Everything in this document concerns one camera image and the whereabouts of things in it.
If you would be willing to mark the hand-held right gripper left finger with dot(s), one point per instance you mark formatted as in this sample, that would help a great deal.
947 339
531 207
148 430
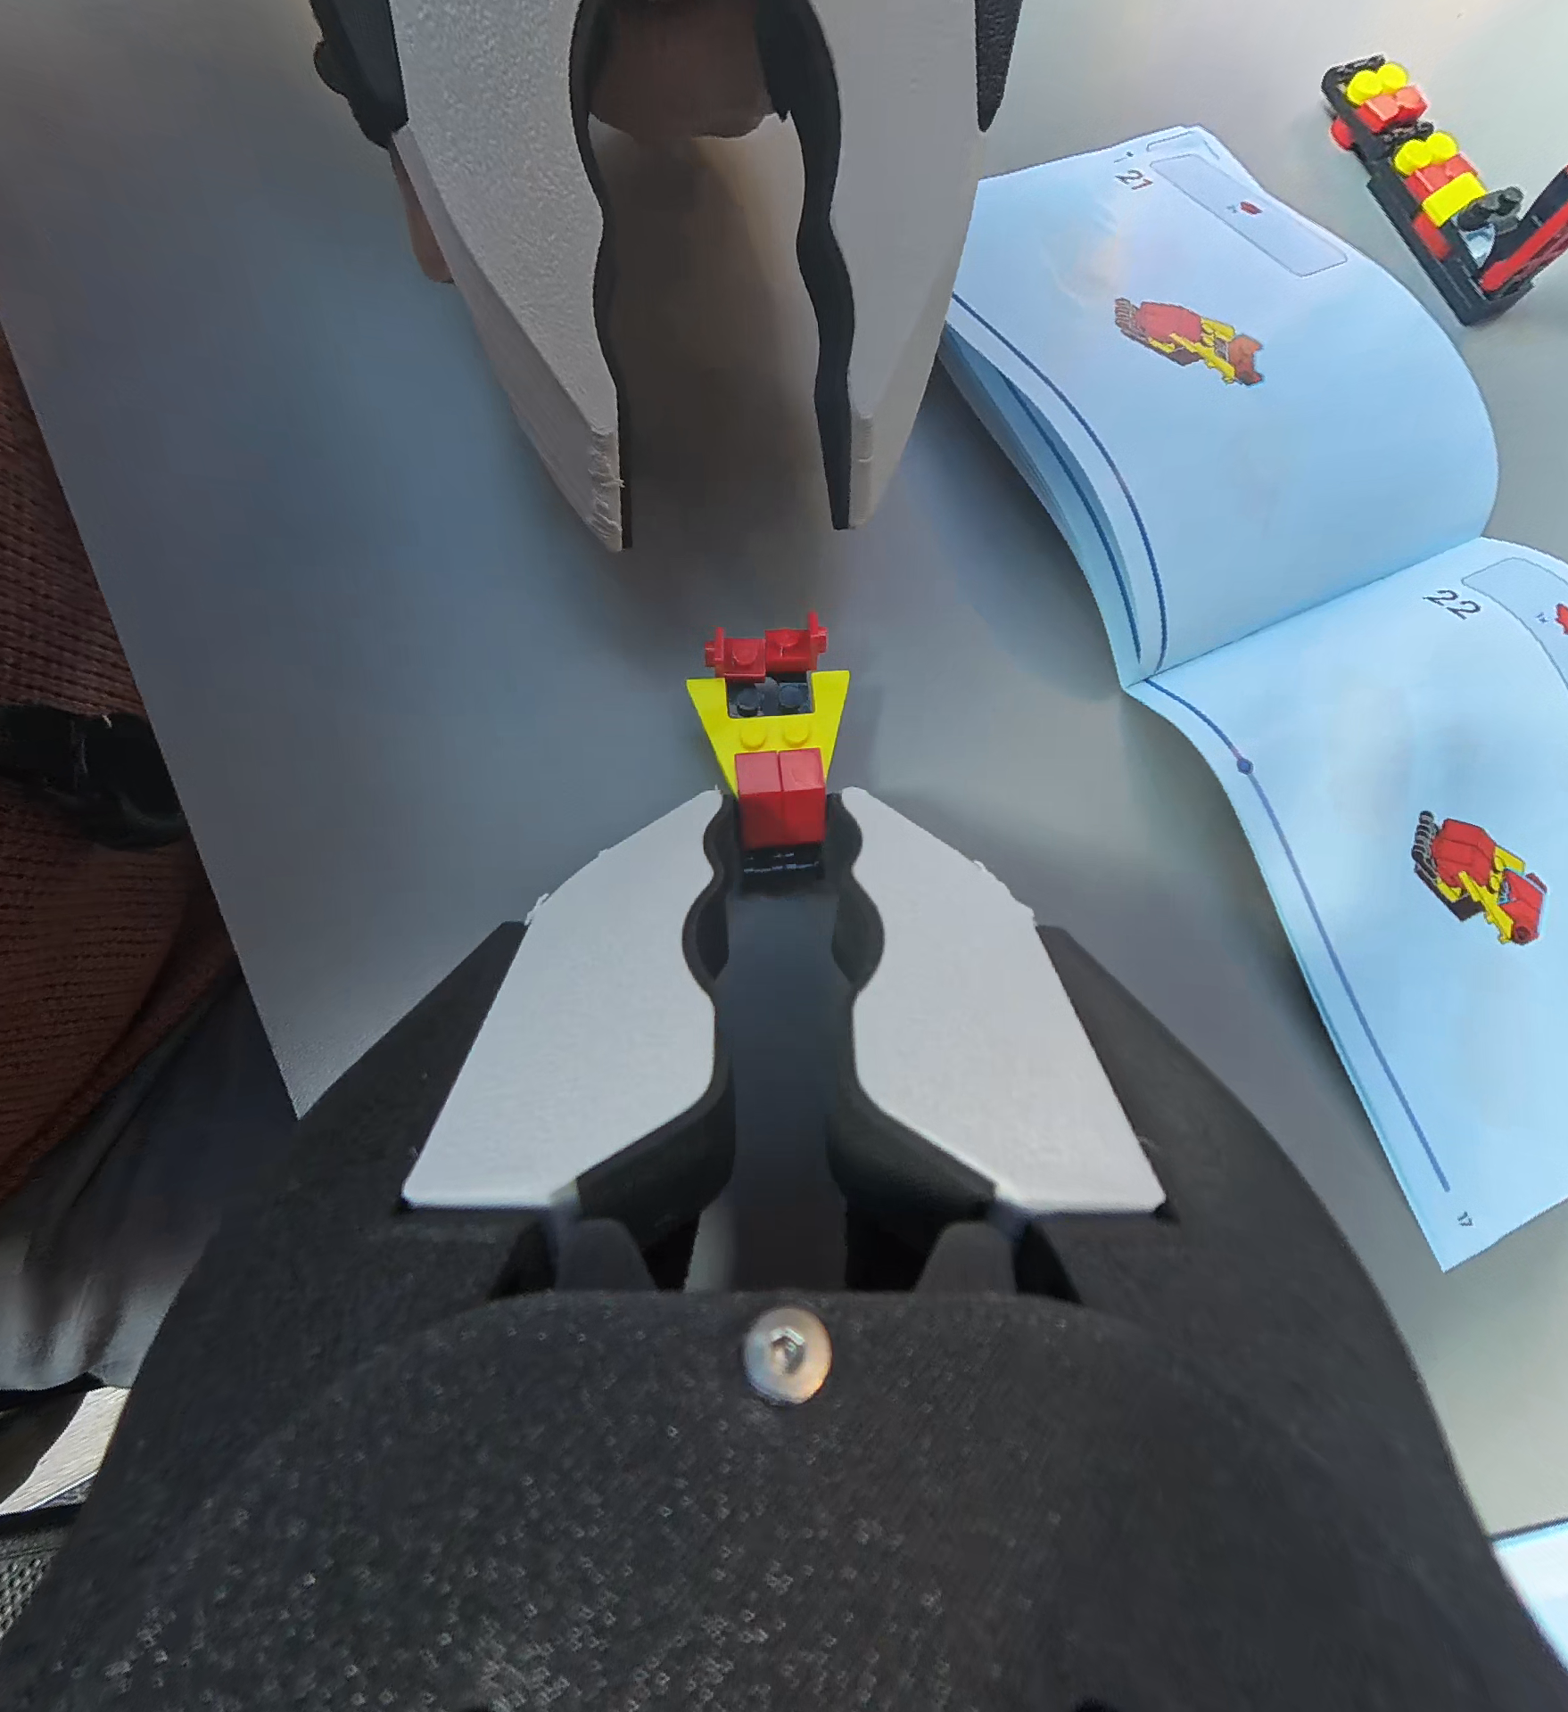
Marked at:
572 1043

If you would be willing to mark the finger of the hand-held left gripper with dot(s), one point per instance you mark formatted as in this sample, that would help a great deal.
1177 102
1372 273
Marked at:
905 201
505 201

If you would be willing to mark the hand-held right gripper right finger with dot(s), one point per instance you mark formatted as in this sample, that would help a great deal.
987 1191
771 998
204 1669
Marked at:
987 1043

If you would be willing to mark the yellow red brick assembly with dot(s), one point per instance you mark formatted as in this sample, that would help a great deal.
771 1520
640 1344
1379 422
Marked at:
760 735

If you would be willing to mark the grey desk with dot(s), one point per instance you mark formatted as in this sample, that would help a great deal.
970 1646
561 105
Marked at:
331 537

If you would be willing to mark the person's left hand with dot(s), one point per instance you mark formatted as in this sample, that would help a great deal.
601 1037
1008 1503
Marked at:
691 94

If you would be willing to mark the light blue instruction booklet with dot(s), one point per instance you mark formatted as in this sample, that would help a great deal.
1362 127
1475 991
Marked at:
1265 467

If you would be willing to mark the red black brick model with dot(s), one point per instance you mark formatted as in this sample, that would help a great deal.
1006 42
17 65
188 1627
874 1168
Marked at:
1427 201

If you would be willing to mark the grey cloth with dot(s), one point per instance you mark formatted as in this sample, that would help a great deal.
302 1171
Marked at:
89 1272

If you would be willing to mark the brown knit sweater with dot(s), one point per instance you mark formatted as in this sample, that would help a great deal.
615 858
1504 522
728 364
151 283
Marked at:
35 936

